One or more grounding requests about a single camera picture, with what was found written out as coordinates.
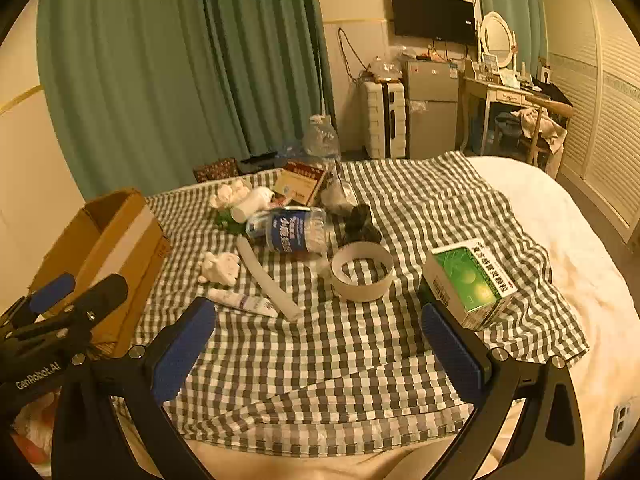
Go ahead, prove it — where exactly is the wooden chair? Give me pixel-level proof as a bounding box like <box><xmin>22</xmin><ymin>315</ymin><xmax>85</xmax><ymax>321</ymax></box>
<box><xmin>520</xmin><ymin>92</ymin><xmax>575</xmax><ymax>168</ymax></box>

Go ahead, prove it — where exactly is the white phone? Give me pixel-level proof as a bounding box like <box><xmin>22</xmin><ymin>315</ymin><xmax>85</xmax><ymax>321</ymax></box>
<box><xmin>602</xmin><ymin>402</ymin><xmax>633</xmax><ymax>466</ymax></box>

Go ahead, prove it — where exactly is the white cream tube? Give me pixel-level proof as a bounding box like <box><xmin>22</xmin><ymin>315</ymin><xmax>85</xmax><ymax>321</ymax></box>
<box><xmin>207</xmin><ymin>287</ymin><xmax>280</xmax><ymax>318</ymax></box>

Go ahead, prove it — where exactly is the red white medicine box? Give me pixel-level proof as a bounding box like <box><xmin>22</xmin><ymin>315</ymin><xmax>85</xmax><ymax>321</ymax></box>
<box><xmin>274</xmin><ymin>160</ymin><xmax>328</xmax><ymax>206</ymax></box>

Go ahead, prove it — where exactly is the green white medicine box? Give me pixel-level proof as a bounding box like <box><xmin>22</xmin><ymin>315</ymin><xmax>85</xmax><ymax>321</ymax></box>
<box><xmin>422</xmin><ymin>239</ymin><xmax>518</xmax><ymax>332</ymax></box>

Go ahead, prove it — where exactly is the clear plastic bag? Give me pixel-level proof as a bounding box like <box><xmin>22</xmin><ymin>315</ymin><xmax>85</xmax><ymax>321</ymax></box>
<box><xmin>320</xmin><ymin>160</ymin><xmax>358</xmax><ymax>216</ymax></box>

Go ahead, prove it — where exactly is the green toy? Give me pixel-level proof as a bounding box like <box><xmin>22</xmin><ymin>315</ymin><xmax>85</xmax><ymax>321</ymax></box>
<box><xmin>216</xmin><ymin>209</ymin><xmax>248</xmax><ymax>235</ymax></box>

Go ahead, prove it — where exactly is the black plastic bag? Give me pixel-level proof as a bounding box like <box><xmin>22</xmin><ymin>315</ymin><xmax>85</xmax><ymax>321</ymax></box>
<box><xmin>344</xmin><ymin>204</ymin><xmax>383</xmax><ymax>243</ymax></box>

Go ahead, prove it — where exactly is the black wall television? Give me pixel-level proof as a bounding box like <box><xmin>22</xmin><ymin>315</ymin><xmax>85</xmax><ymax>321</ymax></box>
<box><xmin>390</xmin><ymin>0</ymin><xmax>476</xmax><ymax>46</ymax></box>

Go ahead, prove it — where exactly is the large clear water bottle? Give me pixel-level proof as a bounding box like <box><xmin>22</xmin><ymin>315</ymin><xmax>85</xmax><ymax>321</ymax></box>
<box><xmin>302</xmin><ymin>114</ymin><xmax>342</xmax><ymax>171</ymax></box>

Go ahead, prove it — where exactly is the silver small fridge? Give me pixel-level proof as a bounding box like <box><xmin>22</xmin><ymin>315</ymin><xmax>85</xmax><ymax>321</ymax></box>
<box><xmin>402</xmin><ymin>59</ymin><xmax>466</xmax><ymax>160</ymax></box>

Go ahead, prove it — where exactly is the grey white checked cloth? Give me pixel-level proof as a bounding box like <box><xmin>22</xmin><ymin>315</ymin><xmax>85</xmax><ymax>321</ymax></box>
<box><xmin>107</xmin><ymin>150</ymin><xmax>591</xmax><ymax>458</ymax></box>

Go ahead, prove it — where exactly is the cream dressing table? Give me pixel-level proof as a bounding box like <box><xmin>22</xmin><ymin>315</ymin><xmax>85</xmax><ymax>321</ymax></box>
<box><xmin>457</xmin><ymin>67</ymin><xmax>543</xmax><ymax>158</ymax></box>

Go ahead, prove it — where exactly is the brown cardboard box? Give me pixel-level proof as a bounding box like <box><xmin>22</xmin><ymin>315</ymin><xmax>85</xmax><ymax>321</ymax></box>
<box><xmin>30</xmin><ymin>187</ymin><xmax>173</xmax><ymax>361</ymax></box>

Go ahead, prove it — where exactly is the white plastic bottle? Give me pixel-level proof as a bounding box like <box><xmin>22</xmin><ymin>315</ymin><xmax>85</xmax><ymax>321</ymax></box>
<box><xmin>231</xmin><ymin>186</ymin><xmax>273</xmax><ymax>222</ymax></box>

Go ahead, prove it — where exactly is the white tape roll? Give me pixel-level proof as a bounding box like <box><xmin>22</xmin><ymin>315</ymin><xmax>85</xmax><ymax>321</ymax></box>
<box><xmin>330</xmin><ymin>241</ymin><xmax>395</xmax><ymax>303</ymax></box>

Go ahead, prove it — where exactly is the clear bag on suitcase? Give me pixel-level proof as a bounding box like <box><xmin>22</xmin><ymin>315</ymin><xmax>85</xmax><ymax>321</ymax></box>
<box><xmin>369</xmin><ymin>56</ymin><xmax>404</xmax><ymax>84</ymax></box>

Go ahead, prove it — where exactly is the wall cable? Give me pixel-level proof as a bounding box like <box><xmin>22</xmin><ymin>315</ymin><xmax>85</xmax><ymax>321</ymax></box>
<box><xmin>337</xmin><ymin>27</ymin><xmax>372</xmax><ymax>82</ymax></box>

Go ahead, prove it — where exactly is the white suitcase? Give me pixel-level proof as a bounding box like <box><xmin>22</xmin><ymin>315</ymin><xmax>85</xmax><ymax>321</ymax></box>
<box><xmin>362</xmin><ymin>80</ymin><xmax>407</xmax><ymax>160</ymax></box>

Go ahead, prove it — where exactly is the pile of clothes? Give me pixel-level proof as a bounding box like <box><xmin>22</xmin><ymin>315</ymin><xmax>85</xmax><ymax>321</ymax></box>
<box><xmin>495</xmin><ymin>107</ymin><xmax>566</xmax><ymax>153</ymax></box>

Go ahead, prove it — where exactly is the narrow green curtain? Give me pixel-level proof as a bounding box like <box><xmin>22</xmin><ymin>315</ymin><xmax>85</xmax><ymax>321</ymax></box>
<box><xmin>475</xmin><ymin>0</ymin><xmax>547</xmax><ymax>61</ymax></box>

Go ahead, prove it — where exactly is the large white tissue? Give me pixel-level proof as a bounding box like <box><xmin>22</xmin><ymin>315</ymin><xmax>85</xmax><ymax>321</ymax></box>
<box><xmin>210</xmin><ymin>179</ymin><xmax>252</xmax><ymax>210</ymax></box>

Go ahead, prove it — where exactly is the wide green curtain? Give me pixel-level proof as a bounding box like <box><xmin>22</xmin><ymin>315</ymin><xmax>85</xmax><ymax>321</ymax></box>
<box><xmin>37</xmin><ymin>0</ymin><xmax>333</xmax><ymax>201</ymax></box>

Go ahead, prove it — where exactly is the brown patterned box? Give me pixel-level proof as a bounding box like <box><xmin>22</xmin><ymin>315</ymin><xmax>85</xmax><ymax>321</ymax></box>
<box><xmin>192</xmin><ymin>156</ymin><xmax>240</xmax><ymax>184</ymax></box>

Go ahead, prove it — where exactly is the clear plastic jar blue label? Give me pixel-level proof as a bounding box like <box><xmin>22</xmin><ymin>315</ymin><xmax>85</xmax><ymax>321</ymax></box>
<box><xmin>245</xmin><ymin>206</ymin><xmax>328</xmax><ymax>255</ymax></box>

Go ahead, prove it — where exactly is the small white tissue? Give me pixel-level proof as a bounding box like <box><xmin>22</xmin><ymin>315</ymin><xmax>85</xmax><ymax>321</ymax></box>
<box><xmin>200</xmin><ymin>251</ymin><xmax>241</xmax><ymax>286</ymax></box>

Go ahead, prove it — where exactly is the blue plastic bag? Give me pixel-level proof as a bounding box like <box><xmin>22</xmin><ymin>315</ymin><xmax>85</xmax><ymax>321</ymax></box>
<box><xmin>279</xmin><ymin>139</ymin><xmax>306</xmax><ymax>162</ymax></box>

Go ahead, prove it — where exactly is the dark bag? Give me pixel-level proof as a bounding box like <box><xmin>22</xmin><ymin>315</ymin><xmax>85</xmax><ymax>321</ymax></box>
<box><xmin>239</xmin><ymin>152</ymin><xmax>279</xmax><ymax>174</ymax></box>

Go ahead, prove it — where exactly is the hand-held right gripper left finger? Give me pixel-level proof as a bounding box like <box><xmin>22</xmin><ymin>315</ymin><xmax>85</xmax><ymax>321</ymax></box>
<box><xmin>50</xmin><ymin>296</ymin><xmax>218</xmax><ymax>480</ymax></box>

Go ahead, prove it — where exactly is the white louvred wardrobe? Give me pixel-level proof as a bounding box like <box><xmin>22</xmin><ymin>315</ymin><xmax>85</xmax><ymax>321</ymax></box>
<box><xmin>540</xmin><ymin>0</ymin><xmax>640</xmax><ymax>246</ymax></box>

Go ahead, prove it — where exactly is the white red plastic bag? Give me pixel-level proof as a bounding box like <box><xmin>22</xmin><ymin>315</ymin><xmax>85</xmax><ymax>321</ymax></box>
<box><xmin>10</xmin><ymin>392</ymin><xmax>56</xmax><ymax>466</ymax></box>

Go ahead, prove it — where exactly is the white pole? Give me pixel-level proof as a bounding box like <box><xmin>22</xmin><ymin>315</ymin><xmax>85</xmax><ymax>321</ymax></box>
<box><xmin>319</xmin><ymin>10</ymin><xmax>332</xmax><ymax>117</ymax></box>

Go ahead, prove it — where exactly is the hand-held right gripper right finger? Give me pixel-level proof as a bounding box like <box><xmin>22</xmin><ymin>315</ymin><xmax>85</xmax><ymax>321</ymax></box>
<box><xmin>420</xmin><ymin>302</ymin><xmax>586</xmax><ymax>480</ymax></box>

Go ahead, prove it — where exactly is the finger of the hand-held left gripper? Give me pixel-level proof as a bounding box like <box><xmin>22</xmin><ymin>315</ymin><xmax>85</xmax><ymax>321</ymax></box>
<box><xmin>14</xmin><ymin>274</ymin><xmax>130</xmax><ymax>359</ymax></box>
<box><xmin>0</xmin><ymin>272</ymin><xmax>77</xmax><ymax>333</ymax></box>

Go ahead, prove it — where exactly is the white oval mirror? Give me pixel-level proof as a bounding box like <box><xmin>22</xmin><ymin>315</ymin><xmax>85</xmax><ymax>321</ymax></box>
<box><xmin>477</xmin><ymin>11</ymin><xmax>518</xmax><ymax>68</ymax></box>

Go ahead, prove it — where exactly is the white foam strip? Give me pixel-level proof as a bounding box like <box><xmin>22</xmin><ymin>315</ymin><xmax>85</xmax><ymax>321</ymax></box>
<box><xmin>236</xmin><ymin>237</ymin><xmax>303</xmax><ymax>322</ymax></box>

